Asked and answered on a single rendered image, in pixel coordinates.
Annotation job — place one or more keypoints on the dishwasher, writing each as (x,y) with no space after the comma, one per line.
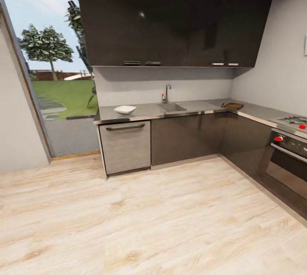
(126,146)

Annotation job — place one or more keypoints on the drop in sink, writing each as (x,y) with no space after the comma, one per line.
(184,106)

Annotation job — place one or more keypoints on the oven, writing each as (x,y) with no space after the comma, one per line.
(284,164)

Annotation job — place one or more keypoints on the cabinet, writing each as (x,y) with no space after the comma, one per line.
(136,33)
(226,33)

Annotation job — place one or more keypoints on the cutting board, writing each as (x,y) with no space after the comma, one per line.
(234,106)

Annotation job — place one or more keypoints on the bowl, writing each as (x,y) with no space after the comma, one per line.
(125,110)

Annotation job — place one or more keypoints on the fixed window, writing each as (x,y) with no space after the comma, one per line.
(48,39)

